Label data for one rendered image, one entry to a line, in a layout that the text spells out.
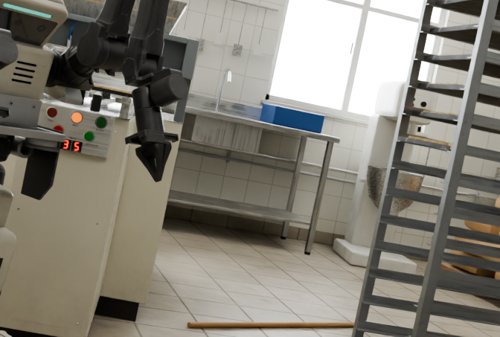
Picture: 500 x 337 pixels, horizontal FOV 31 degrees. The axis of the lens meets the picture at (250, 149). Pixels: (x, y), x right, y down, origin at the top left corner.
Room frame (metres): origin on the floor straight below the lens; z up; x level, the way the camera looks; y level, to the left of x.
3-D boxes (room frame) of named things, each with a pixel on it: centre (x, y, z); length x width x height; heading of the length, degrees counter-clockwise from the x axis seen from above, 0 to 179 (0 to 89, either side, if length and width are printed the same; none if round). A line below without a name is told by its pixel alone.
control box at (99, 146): (2.97, 0.57, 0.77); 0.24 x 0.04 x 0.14; 96
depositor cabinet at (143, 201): (4.31, 0.71, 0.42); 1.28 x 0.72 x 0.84; 6
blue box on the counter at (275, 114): (6.89, -0.26, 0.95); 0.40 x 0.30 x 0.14; 109
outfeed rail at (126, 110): (3.96, 0.53, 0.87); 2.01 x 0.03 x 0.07; 6
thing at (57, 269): (3.34, 0.61, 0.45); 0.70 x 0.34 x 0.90; 6
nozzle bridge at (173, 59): (3.84, 0.66, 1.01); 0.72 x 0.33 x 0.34; 96
